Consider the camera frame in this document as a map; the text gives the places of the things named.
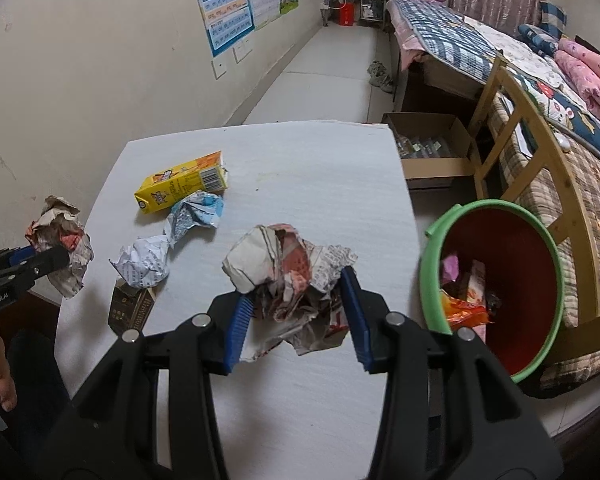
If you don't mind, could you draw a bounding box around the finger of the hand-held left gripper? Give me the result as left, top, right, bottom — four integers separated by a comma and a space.
0, 246, 37, 280
0, 245, 71, 297

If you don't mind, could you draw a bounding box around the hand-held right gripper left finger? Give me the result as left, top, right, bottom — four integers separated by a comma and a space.
35, 292, 255, 480

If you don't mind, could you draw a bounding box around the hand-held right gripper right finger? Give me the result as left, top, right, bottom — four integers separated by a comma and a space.
339, 266, 563, 480

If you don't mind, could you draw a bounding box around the small newspaper ball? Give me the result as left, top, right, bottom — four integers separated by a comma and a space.
25, 195, 95, 301

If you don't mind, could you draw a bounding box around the large newspaper ball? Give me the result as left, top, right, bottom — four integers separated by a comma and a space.
222, 221, 359, 363

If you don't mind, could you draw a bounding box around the dark brown small box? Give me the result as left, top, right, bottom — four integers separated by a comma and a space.
107, 280, 157, 333

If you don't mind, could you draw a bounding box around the white printed paper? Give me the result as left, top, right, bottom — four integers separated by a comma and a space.
108, 234, 172, 291

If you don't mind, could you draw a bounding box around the pink wrapper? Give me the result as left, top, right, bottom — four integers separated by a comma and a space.
441, 255, 461, 286

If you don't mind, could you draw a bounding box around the orange snack bag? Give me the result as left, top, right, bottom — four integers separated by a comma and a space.
440, 292, 490, 333

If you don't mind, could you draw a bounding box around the blue white wrapper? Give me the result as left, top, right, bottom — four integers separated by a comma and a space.
166, 190, 226, 246

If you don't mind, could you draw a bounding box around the small colourful snack wrapper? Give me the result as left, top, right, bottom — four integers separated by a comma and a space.
462, 259, 487, 306

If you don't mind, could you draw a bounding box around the yellow carton box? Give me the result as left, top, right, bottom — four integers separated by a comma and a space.
133, 150, 229, 217

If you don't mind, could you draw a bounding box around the red bin with green rim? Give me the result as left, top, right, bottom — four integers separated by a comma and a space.
419, 199, 566, 385

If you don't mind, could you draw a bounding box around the cardboard box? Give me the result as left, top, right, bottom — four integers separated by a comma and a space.
381, 111, 476, 181

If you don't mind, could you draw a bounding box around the pair of grey shoes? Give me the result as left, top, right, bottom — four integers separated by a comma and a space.
367, 60, 396, 93

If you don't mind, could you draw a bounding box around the wooden chair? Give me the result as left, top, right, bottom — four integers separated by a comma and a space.
467, 55, 600, 348

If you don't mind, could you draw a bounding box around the pink hanging cloth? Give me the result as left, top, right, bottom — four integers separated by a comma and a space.
395, 30, 426, 73

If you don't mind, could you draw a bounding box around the blue plaid blanket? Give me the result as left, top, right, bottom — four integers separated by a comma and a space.
385, 0, 498, 73

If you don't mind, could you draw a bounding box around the navy cartoon blanket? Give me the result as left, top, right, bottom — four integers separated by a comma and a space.
505, 67, 600, 171

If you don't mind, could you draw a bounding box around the white floral sheet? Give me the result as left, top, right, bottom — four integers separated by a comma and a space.
462, 15, 566, 91

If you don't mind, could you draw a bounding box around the dark blue pillow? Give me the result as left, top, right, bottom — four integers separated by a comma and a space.
517, 22, 561, 56

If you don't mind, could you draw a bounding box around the pink quilt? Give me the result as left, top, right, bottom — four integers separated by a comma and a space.
554, 37, 600, 126

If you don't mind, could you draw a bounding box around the blue plaid pillow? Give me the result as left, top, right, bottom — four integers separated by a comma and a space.
539, 0, 568, 36

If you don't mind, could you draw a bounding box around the dark wooden bed frame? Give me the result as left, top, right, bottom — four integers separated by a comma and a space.
387, 10, 496, 116

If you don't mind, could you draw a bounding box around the blue chart wall poster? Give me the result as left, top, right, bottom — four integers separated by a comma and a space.
189, 0, 256, 58

